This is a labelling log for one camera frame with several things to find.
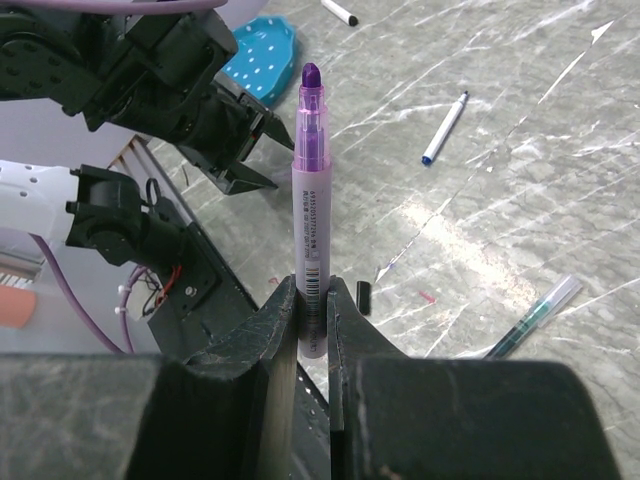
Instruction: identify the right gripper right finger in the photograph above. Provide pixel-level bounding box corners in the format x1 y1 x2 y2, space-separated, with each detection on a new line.
327 277 621 479

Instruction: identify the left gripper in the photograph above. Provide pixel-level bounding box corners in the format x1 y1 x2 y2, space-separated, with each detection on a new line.
89 11 295 195

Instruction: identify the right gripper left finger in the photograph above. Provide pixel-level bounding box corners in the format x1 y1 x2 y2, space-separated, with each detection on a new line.
1 277 297 479

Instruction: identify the purple highlighter pen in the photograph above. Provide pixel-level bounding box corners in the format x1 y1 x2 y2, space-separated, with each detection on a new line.
291 63 333 359

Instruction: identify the green gel pen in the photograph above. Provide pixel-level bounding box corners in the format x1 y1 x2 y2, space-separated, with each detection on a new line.
484 274 582 360

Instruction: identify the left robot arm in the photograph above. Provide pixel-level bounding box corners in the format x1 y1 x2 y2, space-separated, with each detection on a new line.
1 1 294 272

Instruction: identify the black pen cap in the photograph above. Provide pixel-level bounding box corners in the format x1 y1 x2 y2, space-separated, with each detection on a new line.
356 281 372 316

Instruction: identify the blue polka dot plate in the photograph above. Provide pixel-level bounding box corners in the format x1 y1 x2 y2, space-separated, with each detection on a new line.
223 16 296 107

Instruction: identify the white black-tip marker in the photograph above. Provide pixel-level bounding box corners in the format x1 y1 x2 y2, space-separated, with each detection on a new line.
321 0 359 27

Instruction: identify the white blue-tip marker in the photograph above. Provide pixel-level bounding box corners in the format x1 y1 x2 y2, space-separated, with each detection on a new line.
421 90 469 166

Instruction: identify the pink cylinder on stand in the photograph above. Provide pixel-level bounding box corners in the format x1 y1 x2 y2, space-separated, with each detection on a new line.
0 285 37 329

